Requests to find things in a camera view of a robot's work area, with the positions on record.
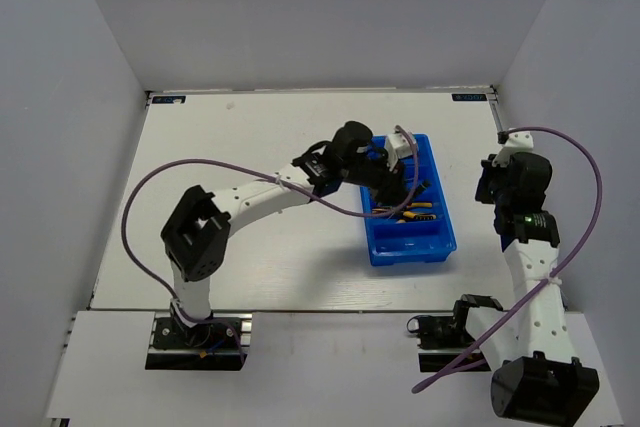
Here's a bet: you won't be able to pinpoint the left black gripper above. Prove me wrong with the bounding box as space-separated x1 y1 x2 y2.
341 148 412 206

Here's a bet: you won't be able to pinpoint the yellow black pliers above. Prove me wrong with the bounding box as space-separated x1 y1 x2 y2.
373 209 437 224
372 202 434 213

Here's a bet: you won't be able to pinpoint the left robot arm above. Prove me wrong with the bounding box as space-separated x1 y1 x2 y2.
161 121 418 346

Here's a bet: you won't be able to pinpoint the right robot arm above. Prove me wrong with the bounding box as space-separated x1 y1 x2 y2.
451 150 600 426

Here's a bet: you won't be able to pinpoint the blue divided plastic bin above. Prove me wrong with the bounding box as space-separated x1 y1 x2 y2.
364 134 457 267

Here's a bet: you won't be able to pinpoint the right blue table label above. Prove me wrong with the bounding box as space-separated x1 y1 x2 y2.
451 93 488 102

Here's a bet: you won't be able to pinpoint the blue table label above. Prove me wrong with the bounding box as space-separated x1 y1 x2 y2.
151 95 186 105
451 93 488 102

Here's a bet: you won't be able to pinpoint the left blue table label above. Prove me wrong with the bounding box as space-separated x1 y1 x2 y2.
151 95 186 105

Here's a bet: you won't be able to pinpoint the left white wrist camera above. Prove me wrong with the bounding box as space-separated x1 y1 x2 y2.
384 127 418 171

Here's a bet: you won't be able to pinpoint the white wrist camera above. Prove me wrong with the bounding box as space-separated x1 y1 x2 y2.
384 127 418 171
491 130 534 168

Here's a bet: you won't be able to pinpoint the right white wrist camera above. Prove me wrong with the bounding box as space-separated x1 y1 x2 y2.
491 130 534 168

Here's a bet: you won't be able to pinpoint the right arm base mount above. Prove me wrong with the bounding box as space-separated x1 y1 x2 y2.
406 315 473 373

